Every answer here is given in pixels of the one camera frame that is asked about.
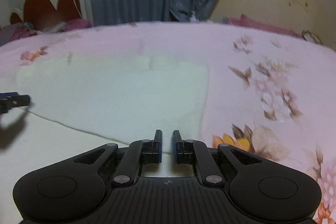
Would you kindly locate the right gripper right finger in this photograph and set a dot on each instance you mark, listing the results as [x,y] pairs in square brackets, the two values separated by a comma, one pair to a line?
[196,154]

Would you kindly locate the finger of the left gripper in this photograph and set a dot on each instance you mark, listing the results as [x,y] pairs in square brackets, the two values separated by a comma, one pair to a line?
[12,94]
[8,103]

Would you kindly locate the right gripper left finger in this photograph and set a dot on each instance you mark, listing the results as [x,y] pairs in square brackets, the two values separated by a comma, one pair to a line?
[138,154]

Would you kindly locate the cream knit sweater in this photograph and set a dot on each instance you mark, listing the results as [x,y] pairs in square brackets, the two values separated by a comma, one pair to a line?
[81,102]

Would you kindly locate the pile of clothes left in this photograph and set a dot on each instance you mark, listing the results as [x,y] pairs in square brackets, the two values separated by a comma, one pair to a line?
[15,32]

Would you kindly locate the red heart headboard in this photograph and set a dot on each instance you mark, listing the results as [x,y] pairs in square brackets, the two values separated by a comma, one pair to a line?
[43,14]

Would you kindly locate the pink floral bed sheet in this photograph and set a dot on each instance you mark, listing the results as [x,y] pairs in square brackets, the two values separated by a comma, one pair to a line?
[270,94]

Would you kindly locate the magenta pillow left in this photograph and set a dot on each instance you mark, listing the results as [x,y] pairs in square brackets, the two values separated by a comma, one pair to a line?
[74,24]

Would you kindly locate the magenta pillow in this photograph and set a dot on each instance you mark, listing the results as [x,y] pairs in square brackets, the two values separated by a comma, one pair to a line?
[247,22]
[74,24]

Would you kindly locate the magenta pillow right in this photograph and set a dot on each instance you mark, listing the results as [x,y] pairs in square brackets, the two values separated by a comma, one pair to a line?
[247,22]

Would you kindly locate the patterned cushion right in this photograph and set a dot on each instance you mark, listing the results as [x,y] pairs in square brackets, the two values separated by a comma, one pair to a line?
[311,37]

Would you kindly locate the cream round headboard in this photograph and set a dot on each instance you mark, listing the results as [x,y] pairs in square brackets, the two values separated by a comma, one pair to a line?
[295,15]

